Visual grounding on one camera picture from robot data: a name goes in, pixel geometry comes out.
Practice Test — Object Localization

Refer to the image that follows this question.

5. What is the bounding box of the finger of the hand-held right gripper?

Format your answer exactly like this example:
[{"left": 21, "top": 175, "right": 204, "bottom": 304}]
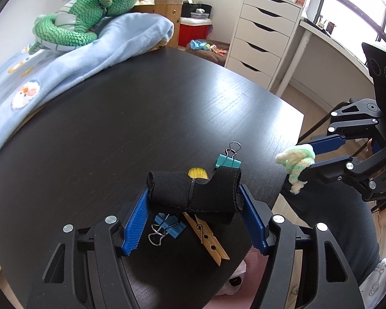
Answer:
[
  {"left": 297, "top": 100, "right": 382, "bottom": 156},
  {"left": 299, "top": 144, "right": 386, "bottom": 200}
]

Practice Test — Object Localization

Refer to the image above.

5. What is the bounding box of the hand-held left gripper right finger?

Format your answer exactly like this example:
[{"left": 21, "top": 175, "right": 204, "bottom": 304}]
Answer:
[{"left": 239, "top": 184, "right": 365, "bottom": 309}]

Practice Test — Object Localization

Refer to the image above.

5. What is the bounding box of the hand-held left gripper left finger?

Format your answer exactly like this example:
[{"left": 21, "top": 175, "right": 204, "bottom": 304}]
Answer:
[{"left": 26, "top": 185, "right": 150, "bottom": 309}]

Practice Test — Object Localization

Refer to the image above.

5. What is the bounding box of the green white yarn roll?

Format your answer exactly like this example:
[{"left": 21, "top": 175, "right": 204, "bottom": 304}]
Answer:
[{"left": 276, "top": 144, "right": 316, "bottom": 195}]

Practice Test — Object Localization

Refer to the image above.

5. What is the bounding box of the pink trash bin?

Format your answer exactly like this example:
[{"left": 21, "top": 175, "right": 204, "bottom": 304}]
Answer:
[{"left": 209, "top": 251, "right": 271, "bottom": 309}]

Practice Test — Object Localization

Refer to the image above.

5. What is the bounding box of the black cloth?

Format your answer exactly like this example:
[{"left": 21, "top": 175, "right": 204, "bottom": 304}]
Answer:
[{"left": 147, "top": 167, "right": 245, "bottom": 225}]

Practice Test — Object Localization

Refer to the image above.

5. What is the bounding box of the person's right hand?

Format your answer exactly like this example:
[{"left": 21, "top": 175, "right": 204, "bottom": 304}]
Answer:
[{"left": 366, "top": 138, "right": 379, "bottom": 160}]

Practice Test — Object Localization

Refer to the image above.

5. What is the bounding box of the blue binder clip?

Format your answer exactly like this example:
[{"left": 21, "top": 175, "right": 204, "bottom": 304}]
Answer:
[
  {"left": 162, "top": 216, "right": 187, "bottom": 239},
  {"left": 148, "top": 213, "right": 172, "bottom": 247}
]

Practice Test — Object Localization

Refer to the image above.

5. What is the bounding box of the wooden clothespin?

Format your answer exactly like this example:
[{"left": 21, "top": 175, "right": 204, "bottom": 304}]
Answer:
[{"left": 183, "top": 212, "right": 230, "bottom": 267}]

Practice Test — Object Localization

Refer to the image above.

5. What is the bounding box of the person's leg in grey pants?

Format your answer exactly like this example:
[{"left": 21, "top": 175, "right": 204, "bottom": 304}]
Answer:
[{"left": 280, "top": 164, "right": 382, "bottom": 290}]

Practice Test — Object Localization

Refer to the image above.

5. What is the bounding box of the white desk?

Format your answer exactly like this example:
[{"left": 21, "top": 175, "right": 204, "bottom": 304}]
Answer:
[{"left": 277, "top": 19, "right": 377, "bottom": 104}]

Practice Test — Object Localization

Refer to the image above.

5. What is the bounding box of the teal binder clip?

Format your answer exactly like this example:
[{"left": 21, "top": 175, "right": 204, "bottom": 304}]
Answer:
[{"left": 215, "top": 142, "right": 242, "bottom": 169}]

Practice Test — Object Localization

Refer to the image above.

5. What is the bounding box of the yellow round piece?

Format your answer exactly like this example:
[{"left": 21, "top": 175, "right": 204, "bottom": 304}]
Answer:
[{"left": 187, "top": 167, "right": 210, "bottom": 180}]

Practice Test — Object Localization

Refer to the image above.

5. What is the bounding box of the window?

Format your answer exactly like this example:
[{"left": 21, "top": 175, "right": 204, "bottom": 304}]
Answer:
[{"left": 222, "top": 0, "right": 386, "bottom": 58}]

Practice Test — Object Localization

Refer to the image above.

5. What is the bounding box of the white printed cloth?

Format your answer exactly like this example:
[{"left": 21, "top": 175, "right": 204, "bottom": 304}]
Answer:
[{"left": 358, "top": 257, "right": 386, "bottom": 306}]

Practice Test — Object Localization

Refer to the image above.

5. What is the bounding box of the white drawer unit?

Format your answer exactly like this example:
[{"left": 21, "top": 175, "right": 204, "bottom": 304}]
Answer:
[{"left": 224, "top": 0, "right": 303, "bottom": 91}]

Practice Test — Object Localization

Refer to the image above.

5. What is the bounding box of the brown floor cushion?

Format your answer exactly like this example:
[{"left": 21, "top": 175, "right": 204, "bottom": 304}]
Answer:
[{"left": 185, "top": 40, "right": 230, "bottom": 68}]

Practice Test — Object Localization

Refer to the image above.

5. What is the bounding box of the blue yellow soft toy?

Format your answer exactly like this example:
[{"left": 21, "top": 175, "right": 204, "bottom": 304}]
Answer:
[{"left": 190, "top": 39, "right": 211, "bottom": 51}]

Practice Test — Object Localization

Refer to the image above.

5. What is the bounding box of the light blue printed blanket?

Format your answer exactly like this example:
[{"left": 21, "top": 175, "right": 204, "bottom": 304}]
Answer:
[{"left": 0, "top": 13, "right": 175, "bottom": 168}]

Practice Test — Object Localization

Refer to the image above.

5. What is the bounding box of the red cooler box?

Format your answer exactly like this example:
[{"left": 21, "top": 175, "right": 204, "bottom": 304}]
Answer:
[{"left": 178, "top": 18, "right": 213, "bottom": 48}]

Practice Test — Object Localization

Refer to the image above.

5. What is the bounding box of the black storage bag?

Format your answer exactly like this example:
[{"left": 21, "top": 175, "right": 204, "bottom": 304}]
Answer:
[{"left": 182, "top": 2, "right": 213, "bottom": 20}]

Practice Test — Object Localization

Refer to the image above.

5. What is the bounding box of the green dragon plush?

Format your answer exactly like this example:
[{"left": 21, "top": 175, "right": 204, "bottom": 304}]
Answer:
[{"left": 29, "top": 0, "right": 152, "bottom": 54}]

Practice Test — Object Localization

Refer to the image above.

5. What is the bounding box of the wooden nightstand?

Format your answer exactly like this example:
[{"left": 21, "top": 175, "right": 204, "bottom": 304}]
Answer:
[{"left": 132, "top": 0, "right": 185, "bottom": 50}]

